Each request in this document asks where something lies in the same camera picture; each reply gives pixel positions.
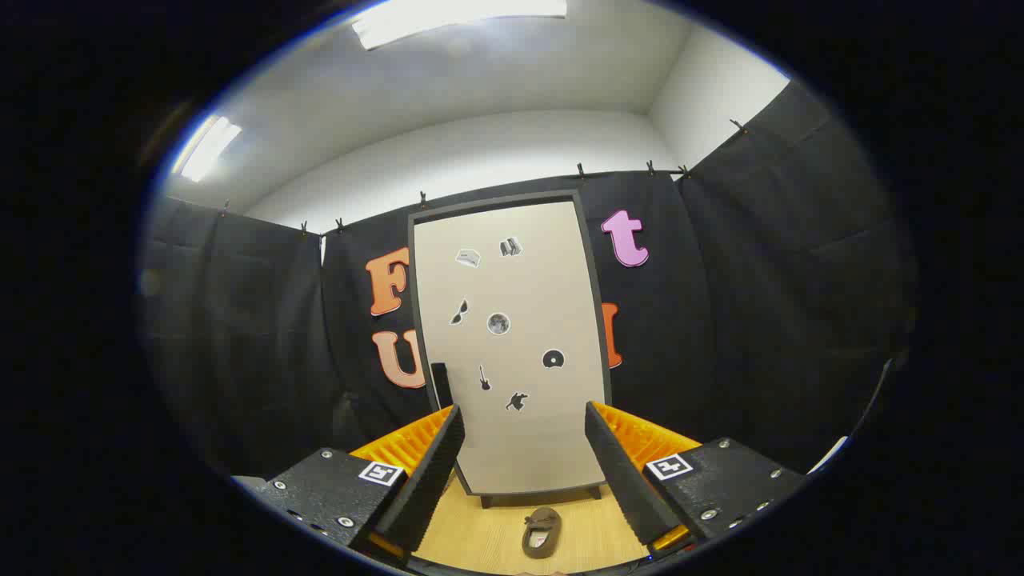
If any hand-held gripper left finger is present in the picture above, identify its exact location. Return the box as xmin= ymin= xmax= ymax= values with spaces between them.
xmin=232 ymin=404 xmax=466 ymax=570

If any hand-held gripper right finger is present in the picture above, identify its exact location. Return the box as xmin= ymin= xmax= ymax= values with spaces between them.
xmin=584 ymin=400 xmax=809 ymax=561

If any brown fuzzy shoe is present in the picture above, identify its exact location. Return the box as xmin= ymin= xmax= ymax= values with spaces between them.
xmin=522 ymin=506 xmax=562 ymax=559

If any beige shoe cabinet door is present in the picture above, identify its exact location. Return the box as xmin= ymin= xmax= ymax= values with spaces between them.
xmin=413 ymin=200 xmax=606 ymax=495

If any dark grey shoe cabinet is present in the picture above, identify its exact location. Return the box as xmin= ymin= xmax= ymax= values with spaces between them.
xmin=408 ymin=190 xmax=613 ymax=509

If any black backdrop cloth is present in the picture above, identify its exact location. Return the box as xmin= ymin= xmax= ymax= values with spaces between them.
xmin=140 ymin=80 xmax=917 ymax=481

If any row of black clips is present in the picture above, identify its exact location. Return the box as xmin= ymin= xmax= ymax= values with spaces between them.
xmin=220 ymin=118 xmax=749 ymax=237

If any narrow ceiling light strip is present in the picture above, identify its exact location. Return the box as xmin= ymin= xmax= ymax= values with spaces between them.
xmin=172 ymin=116 xmax=242 ymax=183

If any wide ceiling light panel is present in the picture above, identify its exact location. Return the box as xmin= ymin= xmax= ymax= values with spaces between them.
xmin=352 ymin=0 xmax=567 ymax=50

